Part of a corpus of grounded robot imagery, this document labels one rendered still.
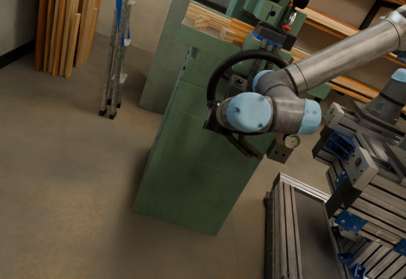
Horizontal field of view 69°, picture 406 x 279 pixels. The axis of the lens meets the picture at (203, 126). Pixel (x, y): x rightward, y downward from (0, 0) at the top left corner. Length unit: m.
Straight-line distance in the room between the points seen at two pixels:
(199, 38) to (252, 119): 0.57
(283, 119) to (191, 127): 0.64
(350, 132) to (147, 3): 2.70
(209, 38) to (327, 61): 0.47
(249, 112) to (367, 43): 0.34
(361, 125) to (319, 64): 0.84
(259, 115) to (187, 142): 0.70
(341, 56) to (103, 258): 1.10
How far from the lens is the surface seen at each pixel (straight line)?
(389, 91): 1.55
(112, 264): 1.33
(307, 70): 0.73
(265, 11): 1.19
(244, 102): 0.55
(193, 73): 1.11
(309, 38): 3.89
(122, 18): 1.88
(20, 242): 1.36
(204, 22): 1.08
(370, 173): 1.07
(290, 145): 1.20
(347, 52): 0.76
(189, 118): 1.17
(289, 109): 0.61
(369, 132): 1.57
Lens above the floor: 1.09
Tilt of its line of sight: 26 degrees down
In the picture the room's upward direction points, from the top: 25 degrees clockwise
